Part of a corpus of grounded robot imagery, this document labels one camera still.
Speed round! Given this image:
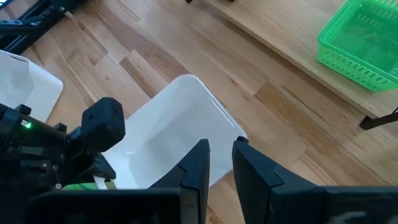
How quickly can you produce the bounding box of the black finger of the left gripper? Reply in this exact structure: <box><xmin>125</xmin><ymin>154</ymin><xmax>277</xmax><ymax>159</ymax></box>
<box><xmin>93</xmin><ymin>152</ymin><xmax>118</xmax><ymax>182</ymax></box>

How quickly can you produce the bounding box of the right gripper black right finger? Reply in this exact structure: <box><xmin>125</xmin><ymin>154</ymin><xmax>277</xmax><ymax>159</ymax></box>
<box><xmin>231</xmin><ymin>136</ymin><xmax>327</xmax><ymax>224</ymax></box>

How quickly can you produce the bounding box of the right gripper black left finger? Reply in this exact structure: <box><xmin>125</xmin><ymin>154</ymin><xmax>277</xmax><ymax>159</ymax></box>
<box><xmin>148</xmin><ymin>138</ymin><xmax>211</xmax><ymax>224</ymax></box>

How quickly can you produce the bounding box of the green plastic basket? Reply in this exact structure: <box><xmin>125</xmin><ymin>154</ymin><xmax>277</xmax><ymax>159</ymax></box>
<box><xmin>317</xmin><ymin>0</ymin><xmax>398</xmax><ymax>93</ymax></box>
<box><xmin>62</xmin><ymin>182</ymin><xmax>118</xmax><ymax>191</ymax></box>

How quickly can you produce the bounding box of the white plastic basket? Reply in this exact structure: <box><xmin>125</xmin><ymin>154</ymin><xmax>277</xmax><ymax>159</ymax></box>
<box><xmin>95</xmin><ymin>73</ymin><xmax>248</xmax><ymax>190</ymax></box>
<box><xmin>0</xmin><ymin>49</ymin><xmax>65</xmax><ymax>123</ymax></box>

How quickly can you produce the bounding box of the wooden shelf with black legs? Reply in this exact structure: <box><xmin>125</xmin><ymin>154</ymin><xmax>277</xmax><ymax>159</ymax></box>
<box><xmin>185</xmin><ymin>0</ymin><xmax>398</xmax><ymax>131</ymax></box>

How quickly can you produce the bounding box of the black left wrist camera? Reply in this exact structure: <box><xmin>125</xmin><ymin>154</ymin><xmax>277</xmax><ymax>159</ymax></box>
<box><xmin>80</xmin><ymin>96</ymin><xmax>126</xmax><ymax>153</ymax></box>

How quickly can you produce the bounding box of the black aluminium table frame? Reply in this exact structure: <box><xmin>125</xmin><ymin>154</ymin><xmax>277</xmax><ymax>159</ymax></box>
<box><xmin>0</xmin><ymin>0</ymin><xmax>85</xmax><ymax>55</ymax></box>

